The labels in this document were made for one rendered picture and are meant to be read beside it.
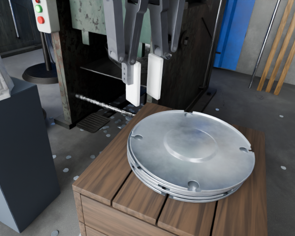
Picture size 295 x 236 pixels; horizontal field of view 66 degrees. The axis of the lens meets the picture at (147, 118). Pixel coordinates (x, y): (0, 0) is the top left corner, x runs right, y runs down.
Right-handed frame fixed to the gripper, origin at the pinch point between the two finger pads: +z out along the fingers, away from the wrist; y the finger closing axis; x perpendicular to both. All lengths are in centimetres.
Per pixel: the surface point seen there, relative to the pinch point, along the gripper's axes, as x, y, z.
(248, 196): 16.0, -16.0, 23.4
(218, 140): 3.1, -21.6, 19.8
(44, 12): -72, -6, 1
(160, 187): 5.1, -1.4, 21.3
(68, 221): -24, 12, 58
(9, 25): -217, -13, 33
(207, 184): 10.7, -8.3, 19.7
